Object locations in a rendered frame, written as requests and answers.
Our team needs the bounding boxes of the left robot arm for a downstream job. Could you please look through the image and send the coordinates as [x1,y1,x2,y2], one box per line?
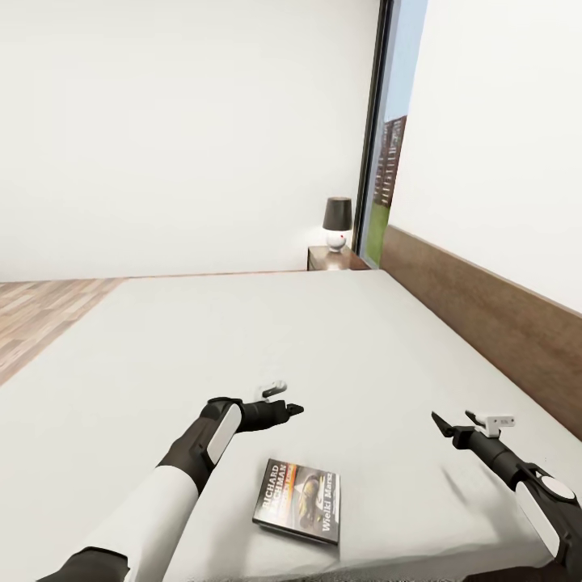
[36,379,304,582]

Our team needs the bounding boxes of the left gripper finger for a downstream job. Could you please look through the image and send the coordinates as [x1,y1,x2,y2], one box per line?
[286,403,304,420]

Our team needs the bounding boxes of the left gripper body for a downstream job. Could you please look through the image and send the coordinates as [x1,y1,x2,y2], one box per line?
[251,400,289,431]

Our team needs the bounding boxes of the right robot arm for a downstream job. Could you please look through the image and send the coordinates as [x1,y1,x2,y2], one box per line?
[431,411,582,582]

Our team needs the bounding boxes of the hardback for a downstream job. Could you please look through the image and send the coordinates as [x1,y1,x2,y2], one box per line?
[252,459,340,547]

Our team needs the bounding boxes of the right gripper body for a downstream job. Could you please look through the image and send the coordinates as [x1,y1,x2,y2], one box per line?
[452,426,513,473]

